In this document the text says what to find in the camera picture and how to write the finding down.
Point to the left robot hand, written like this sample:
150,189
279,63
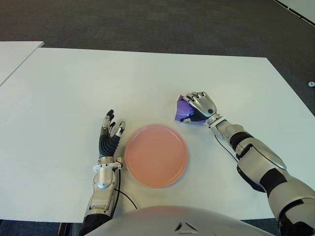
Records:
107,145

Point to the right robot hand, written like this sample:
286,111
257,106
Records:
205,105

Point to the purple tissue paper pack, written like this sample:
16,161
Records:
183,110

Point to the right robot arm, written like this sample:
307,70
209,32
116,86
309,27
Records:
261,157

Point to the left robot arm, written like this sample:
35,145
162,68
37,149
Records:
104,177

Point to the pink round plate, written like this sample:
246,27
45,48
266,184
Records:
156,155

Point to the silver robot torso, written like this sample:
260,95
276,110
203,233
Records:
160,221

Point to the grey table leg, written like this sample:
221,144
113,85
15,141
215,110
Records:
65,229

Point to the adjoining white table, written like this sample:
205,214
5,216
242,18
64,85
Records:
14,59

